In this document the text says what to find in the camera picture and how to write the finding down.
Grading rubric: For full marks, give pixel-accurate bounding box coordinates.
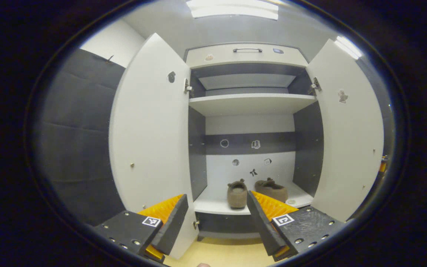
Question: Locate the ceiling light panel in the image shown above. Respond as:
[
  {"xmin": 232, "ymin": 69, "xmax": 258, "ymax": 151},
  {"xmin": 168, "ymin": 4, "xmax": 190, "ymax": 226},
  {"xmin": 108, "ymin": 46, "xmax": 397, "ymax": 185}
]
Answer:
[
  {"xmin": 334, "ymin": 36, "xmax": 362, "ymax": 60},
  {"xmin": 186, "ymin": 0, "xmax": 279, "ymax": 20}
]

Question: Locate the white cabinet door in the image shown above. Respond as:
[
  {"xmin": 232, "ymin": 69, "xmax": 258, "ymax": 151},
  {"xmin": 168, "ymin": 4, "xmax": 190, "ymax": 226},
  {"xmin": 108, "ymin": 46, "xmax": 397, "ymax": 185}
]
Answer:
[
  {"xmin": 109, "ymin": 33, "xmax": 199, "ymax": 260},
  {"xmin": 305, "ymin": 39, "xmax": 384, "ymax": 223}
]

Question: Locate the white shoe cabinet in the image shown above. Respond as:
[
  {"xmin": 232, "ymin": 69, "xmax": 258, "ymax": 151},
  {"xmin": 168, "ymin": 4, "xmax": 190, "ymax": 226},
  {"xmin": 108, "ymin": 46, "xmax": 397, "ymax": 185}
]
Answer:
[{"xmin": 183, "ymin": 42, "xmax": 325, "ymax": 241}]

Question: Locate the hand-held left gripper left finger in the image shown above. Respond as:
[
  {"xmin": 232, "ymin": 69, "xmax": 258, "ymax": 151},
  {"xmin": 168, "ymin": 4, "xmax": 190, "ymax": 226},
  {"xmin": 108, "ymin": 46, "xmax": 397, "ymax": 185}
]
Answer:
[{"xmin": 94, "ymin": 194, "xmax": 189, "ymax": 263}]

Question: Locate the white cabinet drawer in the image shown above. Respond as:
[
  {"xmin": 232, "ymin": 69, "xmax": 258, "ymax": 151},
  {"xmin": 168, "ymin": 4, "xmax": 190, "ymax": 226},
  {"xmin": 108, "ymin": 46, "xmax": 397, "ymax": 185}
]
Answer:
[{"xmin": 186, "ymin": 43, "xmax": 308, "ymax": 69}]

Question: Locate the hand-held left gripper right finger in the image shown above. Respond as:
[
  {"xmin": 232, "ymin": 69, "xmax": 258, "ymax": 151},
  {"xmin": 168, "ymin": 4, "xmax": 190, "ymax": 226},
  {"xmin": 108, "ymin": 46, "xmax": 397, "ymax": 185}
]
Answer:
[{"xmin": 246, "ymin": 190, "xmax": 345, "ymax": 262}]

